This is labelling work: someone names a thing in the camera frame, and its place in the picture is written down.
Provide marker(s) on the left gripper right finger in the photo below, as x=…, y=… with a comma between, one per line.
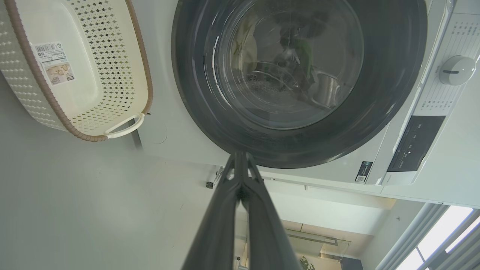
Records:
x=268, y=232

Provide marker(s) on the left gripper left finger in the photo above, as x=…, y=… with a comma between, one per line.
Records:
x=213, y=232

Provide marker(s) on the dark round glass washer door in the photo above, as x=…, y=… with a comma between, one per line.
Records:
x=393, y=75

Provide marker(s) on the white front-load washing machine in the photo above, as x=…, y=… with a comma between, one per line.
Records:
x=168, y=131

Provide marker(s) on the cream perforated basket brown rim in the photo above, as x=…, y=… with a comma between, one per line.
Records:
x=86, y=75

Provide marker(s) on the basket product label sticker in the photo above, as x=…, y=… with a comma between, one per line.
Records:
x=54, y=63

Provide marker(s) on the black caster wheel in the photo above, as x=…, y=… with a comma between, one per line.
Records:
x=209, y=185

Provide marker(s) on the green potted plant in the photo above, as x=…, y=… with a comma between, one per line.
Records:
x=306, y=263

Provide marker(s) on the round washer filter cover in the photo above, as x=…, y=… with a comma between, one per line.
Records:
x=159, y=133

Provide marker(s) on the black QR code sticker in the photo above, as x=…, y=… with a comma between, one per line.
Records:
x=363, y=171

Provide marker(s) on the black washer display panel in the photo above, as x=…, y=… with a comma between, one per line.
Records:
x=416, y=144

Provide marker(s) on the white washer control knob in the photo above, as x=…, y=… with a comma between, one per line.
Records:
x=457, y=70

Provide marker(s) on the silver partition foot bracket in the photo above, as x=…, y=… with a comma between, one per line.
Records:
x=220, y=175

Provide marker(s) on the window with grey frame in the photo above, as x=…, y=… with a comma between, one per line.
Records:
x=442, y=236

